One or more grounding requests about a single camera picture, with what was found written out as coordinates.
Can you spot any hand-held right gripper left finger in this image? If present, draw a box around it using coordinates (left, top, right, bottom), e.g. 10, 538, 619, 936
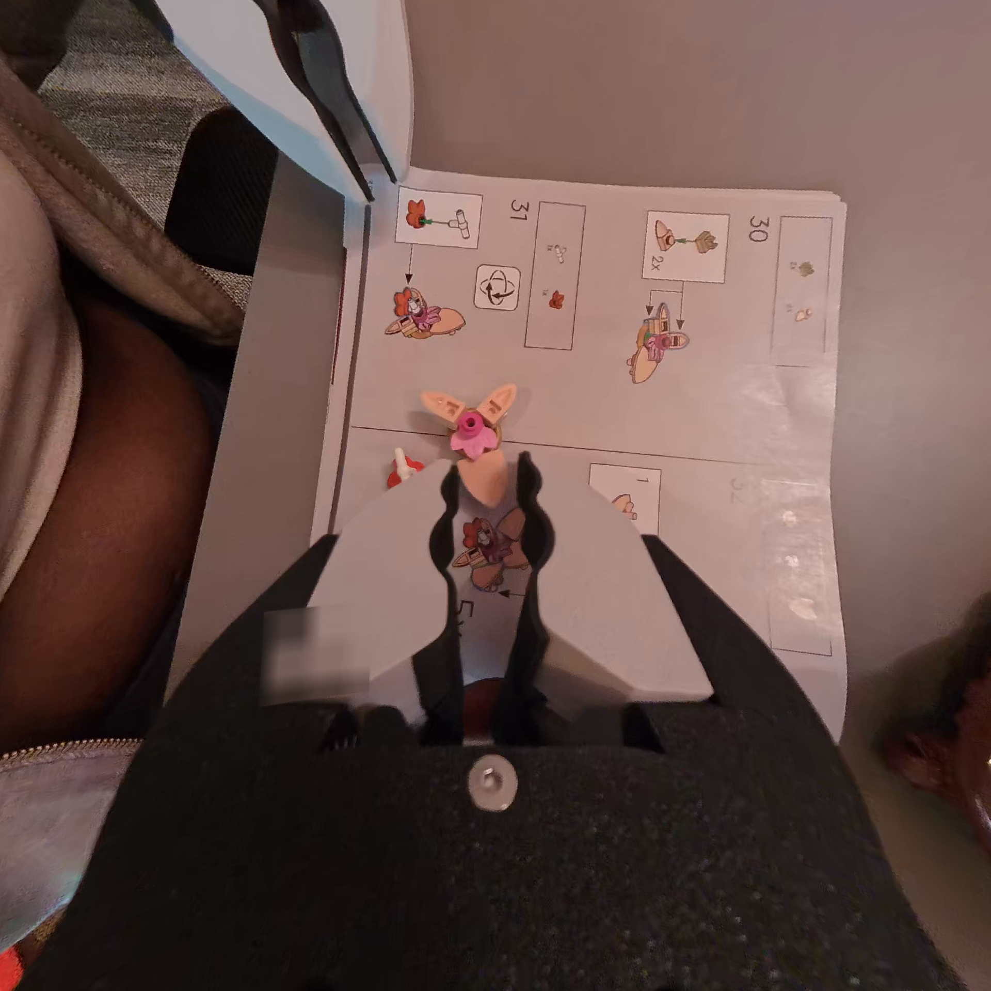
308, 459, 466, 746

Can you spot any dark brown object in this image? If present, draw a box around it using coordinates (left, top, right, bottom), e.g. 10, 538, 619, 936
878, 592, 991, 841

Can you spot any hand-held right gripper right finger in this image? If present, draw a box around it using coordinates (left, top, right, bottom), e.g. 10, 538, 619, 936
494, 452, 715, 746

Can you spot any person's leg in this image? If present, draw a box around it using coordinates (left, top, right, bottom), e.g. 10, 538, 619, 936
0, 298, 233, 752

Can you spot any beige zip jacket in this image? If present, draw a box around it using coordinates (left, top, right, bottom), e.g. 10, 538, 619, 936
0, 54, 249, 961

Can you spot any peach petal pink flower assembly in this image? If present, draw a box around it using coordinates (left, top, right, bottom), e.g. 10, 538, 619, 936
420, 383, 518, 508

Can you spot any brick instruction booklet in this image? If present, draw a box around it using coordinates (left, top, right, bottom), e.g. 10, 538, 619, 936
329, 166, 849, 737

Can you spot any grey desk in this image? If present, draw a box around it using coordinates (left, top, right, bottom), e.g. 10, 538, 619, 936
165, 0, 991, 991

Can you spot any black chair armrest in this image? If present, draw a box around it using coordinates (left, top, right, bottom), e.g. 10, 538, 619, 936
164, 108, 280, 276

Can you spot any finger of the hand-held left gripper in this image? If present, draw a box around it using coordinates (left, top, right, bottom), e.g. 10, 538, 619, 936
290, 0, 413, 187
155, 0, 376, 204

